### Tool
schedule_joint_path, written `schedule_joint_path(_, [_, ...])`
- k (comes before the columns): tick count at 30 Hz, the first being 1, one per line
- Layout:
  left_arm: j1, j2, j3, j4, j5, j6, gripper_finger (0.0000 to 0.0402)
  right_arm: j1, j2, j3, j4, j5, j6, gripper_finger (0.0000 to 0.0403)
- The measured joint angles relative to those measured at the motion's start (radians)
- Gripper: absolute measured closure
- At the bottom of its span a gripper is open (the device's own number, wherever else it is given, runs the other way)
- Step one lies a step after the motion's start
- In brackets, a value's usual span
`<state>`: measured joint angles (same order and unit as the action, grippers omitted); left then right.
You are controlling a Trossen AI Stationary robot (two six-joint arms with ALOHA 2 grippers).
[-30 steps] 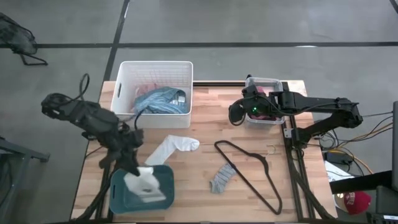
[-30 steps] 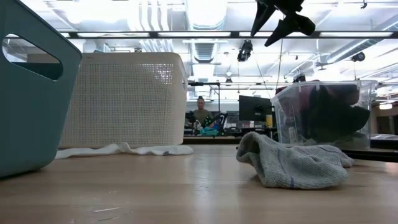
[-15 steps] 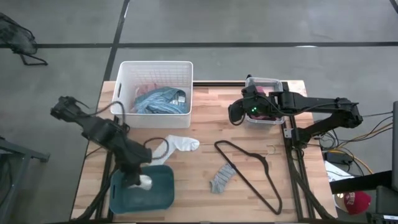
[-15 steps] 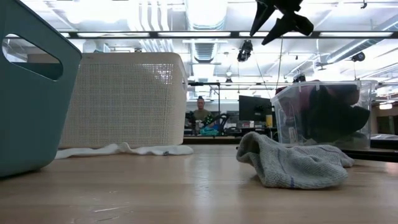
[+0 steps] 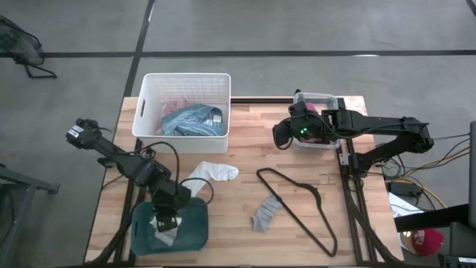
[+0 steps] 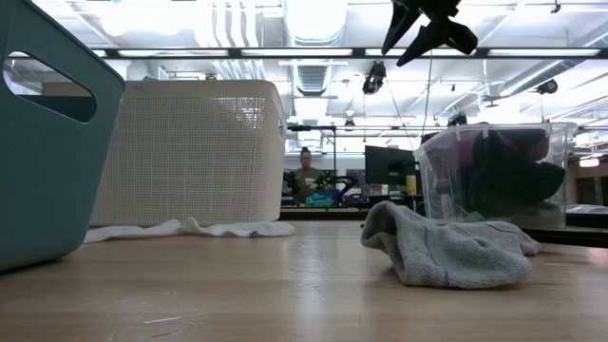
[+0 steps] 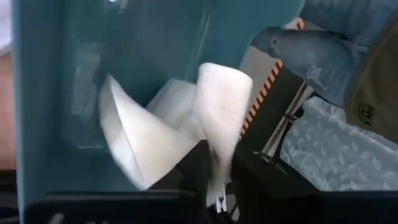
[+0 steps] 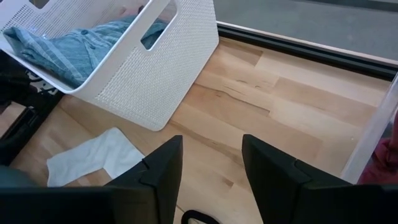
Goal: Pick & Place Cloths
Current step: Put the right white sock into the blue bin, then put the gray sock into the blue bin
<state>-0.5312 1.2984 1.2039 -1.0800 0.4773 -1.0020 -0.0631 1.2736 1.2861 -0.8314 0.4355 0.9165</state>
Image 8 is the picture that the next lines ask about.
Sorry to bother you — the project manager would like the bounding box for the blue striped shirt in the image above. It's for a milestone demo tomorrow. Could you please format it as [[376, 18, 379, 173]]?
[[2, 15, 169, 90]]

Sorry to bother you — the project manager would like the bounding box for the light grey long-sleeve shirt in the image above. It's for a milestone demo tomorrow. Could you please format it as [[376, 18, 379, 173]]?
[[46, 126, 146, 188]]

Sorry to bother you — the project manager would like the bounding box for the white perforated plastic basket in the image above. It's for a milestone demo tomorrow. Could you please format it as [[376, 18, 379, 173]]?
[[0, 0, 220, 132]]

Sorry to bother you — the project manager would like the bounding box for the black clothes hanger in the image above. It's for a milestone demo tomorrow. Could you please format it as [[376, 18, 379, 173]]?
[[180, 210, 221, 224]]

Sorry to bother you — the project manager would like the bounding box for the clear plastic container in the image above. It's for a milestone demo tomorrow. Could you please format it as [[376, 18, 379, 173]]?
[[340, 73, 398, 184]]

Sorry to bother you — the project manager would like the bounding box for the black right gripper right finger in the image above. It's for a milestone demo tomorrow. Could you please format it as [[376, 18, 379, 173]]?
[[241, 134, 354, 224]]

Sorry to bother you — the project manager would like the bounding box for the maroon cloth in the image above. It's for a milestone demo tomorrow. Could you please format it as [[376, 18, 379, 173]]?
[[357, 116, 398, 186]]

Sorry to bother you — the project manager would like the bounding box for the pink knit cloth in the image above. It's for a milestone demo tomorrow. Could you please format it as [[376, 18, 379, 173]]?
[[119, 0, 177, 24]]

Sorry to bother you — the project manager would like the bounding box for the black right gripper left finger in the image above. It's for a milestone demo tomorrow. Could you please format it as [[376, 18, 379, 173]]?
[[105, 134, 183, 224]]

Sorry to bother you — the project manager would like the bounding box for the teal plastic bin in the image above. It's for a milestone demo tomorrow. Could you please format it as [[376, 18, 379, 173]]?
[[0, 164, 40, 188]]

